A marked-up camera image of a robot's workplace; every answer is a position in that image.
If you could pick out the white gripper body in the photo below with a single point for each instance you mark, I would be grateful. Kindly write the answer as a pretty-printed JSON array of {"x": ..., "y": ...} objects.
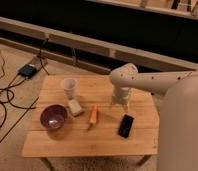
[{"x": 121, "y": 95}]

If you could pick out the black eraser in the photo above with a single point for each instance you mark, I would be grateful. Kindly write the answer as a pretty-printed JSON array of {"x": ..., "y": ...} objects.
[{"x": 125, "y": 126}]

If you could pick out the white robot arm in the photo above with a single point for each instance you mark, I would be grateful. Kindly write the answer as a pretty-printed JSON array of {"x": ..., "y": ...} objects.
[{"x": 178, "y": 124}]

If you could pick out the white ceramic cup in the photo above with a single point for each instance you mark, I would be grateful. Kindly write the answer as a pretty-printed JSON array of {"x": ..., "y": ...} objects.
[{"x": 69, "y": 87}]

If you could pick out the purple ceramic bowl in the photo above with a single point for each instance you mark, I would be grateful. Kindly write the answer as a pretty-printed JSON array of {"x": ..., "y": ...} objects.
[{"x": 53, "y": 117}]

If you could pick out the orange carrot toy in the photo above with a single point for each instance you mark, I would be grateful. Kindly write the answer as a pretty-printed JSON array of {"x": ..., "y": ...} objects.
[{"x": 93, "y": 117}]

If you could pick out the long wooden beam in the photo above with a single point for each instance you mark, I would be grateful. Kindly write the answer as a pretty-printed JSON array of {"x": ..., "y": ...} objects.
[{"x": 111, "y": 50}]

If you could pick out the white block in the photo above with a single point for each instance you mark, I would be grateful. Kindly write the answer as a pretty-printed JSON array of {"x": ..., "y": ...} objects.
[{"x": 75, "y": 107}]

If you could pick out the wooden table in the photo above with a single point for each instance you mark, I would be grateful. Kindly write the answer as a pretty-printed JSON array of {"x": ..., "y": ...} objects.
[{"x": 74, "y": 138}]

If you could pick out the black power adapter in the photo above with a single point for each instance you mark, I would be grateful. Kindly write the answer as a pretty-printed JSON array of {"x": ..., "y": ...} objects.
[{"x": 27, "y": 71}]

